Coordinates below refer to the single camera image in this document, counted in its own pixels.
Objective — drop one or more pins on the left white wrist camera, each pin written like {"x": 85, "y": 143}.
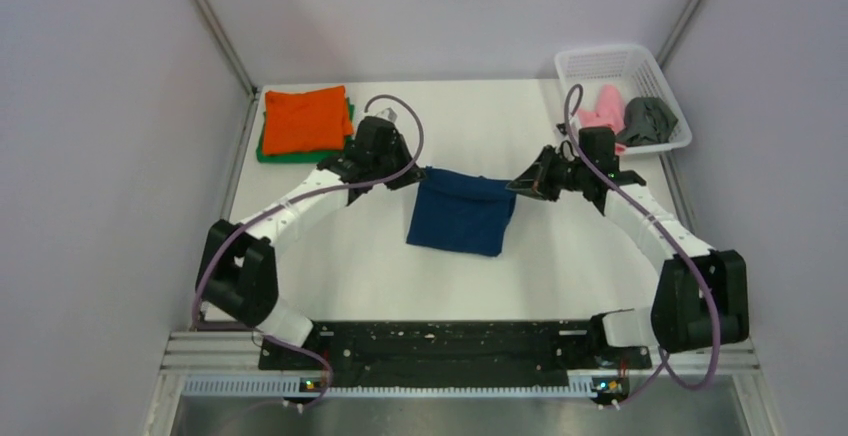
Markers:
{"x": 387, "y": 114}

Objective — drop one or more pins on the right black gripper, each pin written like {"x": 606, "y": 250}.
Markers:
{"x": 537, "y": 180}

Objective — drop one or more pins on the folded green t-shirt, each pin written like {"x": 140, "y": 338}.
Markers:
{"x": 298, "y": 156}

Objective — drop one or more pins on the folded orange t-shirt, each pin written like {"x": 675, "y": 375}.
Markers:
{"x": 323, "y": 97}

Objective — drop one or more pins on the pink t-shirt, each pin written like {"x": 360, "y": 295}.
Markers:
{"x": 609, "y": 111}

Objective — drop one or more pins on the white plastic basket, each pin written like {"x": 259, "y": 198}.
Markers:
{"x": 634, "y": 71}

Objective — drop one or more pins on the blue printed t-shirt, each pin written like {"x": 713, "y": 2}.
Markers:
{"x": 461, "y": 213}

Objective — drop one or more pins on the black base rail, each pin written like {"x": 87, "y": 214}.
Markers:
{"x": 453, "y": 354}

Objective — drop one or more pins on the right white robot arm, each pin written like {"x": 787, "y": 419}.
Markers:
{"x": 701, "y": 297}

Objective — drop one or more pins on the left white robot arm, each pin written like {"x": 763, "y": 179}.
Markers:
{"x": 239, "y": 273}

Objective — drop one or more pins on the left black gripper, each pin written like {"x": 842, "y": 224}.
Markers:
{"x": 411, "y": 175}

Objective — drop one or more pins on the grey t-shirt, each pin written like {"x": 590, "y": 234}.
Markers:
{"x": 647, "y": 121}

